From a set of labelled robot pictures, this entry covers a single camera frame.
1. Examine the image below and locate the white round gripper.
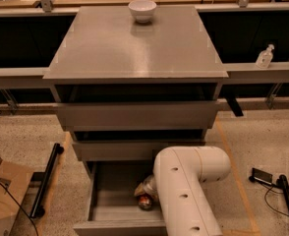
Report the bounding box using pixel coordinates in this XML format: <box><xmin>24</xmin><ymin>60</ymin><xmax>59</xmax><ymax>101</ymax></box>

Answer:
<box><xmin>134</xmin><ymin>175</ymin><xmax>158</xmax><ymax>201</ymax></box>

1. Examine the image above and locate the red coke can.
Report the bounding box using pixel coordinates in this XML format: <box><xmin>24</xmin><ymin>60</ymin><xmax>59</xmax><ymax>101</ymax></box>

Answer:
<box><xmin>138</xmin><ymin>195</ymin><xmax>152</xmax><ymax>210</ymax></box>

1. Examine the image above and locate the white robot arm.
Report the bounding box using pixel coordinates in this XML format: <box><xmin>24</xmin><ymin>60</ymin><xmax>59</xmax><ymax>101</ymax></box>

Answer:
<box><xmin>134</xmin><ymin>147</ymin><xmax>231</xmax><ymax>236</ymax></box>

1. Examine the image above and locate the grey open bottom drawer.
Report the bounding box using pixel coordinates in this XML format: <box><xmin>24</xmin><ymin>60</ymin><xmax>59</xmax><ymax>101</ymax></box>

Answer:
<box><xmin>74</xmin><ymin>160</ymin><xmax>168</xmax><ymax>236</ymax></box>

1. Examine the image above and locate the grey middle drawer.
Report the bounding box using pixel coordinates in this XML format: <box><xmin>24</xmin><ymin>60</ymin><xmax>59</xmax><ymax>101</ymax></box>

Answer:
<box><xmin>73</xmin><ymin>139</ymin><xmax>205</xmax><ymax>161</ymax></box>

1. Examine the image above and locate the grey top drawer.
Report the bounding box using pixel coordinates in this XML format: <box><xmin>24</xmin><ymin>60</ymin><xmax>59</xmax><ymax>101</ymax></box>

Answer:
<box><xmin>57</xmin><ymin>101</ymin><xmax>218</xmax><ymax>131</ymax></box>

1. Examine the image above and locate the grey drawer cabinet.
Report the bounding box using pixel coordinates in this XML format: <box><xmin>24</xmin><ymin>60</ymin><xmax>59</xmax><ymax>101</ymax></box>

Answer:
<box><xmin>43</xmin><ymin>5</ymin><xmax>230</xmax><ymax>179</ymax></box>

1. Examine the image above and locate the black metal floor bar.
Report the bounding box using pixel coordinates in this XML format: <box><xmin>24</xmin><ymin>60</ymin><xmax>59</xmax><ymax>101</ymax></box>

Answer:
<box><xmin>29</xmin><ymin>143</ymin><xmax>64</xmax><ymax>218</ymax></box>

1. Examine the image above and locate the small black floor device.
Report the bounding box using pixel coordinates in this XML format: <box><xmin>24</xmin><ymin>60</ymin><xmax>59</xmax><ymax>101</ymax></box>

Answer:
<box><xmin>249</xmin><ymin>168</ymin><xmax>272</xmax><ymax>186</ymax></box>

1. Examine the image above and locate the brown cardboard box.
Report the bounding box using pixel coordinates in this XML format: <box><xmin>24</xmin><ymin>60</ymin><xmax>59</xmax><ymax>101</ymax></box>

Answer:
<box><xmin>0</xmin><ymin>156</ymin><xmax>33</xmax><ymax>236</ymax></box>

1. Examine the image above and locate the white ceramic bowl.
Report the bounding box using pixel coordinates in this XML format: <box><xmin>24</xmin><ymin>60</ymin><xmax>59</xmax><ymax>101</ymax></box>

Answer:
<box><xmin>128</xmin><ymin>0</ymin><xmax>157</xmax><ymax>24</ymax></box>

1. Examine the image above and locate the clear sanitizer pump bottle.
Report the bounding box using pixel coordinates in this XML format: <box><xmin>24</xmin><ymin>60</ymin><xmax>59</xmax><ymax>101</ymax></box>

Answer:
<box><xmin>256</xmin><ymin>44</ymin><xmax>274</xmax><ymax>69</ymax></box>

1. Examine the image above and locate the black cable on box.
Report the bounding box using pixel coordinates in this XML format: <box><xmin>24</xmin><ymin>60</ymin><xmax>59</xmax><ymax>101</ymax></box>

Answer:
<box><xmin>0</xmin><ymin>173</ymin><xmax>40</xmax><ymax>236</ymax></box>

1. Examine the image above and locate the grey metal shelf rail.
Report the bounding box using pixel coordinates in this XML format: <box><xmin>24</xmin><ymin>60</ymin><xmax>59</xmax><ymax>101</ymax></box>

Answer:
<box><xmin>0</xmin><ymin>62</ymin><xmax>289</xmax><ymax>89</ymax></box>

